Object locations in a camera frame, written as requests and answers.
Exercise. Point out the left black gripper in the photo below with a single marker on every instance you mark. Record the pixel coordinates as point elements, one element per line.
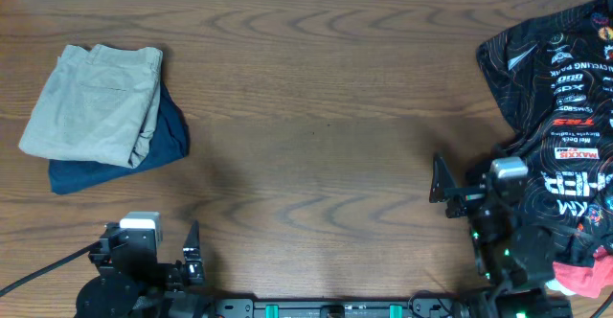
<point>174,276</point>

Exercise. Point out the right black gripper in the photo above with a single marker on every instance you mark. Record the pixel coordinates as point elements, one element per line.
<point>444,189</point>

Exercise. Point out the khaki beige shorts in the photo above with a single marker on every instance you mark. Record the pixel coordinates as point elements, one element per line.
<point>98,105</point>

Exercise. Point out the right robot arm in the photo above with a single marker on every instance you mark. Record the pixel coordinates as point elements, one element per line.
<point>514,254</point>

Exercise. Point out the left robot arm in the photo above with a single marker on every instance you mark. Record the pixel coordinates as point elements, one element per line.
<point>133,283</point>

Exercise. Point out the folded navy blue shorts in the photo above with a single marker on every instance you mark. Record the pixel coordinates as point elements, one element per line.
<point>170,142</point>

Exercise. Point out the black printed cycling jersey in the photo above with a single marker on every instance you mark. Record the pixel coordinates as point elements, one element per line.
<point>551,78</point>

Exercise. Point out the red garment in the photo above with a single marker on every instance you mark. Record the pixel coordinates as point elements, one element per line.
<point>583,281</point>

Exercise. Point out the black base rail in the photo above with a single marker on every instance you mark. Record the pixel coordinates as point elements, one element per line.
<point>364,308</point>

